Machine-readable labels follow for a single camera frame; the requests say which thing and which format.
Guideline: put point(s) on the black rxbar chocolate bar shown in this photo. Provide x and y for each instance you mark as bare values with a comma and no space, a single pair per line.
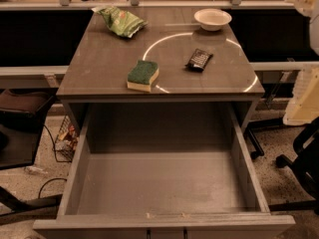
198,60

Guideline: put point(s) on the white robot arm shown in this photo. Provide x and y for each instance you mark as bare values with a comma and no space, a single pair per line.
304,106

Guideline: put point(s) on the green jalapeno chip bag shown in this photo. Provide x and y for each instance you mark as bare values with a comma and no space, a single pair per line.
122,22

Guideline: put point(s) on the green yellow sponge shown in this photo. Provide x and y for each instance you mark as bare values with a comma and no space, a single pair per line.
142,76

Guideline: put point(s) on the white bowl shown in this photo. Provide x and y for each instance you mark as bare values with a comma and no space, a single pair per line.
212,19

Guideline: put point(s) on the black chair left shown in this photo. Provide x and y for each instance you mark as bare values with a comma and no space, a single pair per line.
22,119

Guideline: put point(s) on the black office chair right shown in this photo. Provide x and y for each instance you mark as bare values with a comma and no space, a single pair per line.
305,166

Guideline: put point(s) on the wire basket on floor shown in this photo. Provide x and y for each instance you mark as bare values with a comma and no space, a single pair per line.
66,141

